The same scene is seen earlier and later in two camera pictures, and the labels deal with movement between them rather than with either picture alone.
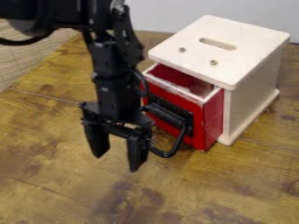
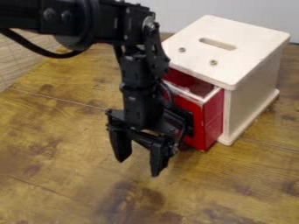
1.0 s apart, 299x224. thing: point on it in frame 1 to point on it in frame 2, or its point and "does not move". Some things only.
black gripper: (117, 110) to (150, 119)
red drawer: (192, 95) does not move
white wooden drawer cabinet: (233, 56) does not move
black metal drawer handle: (164, 108) does not move
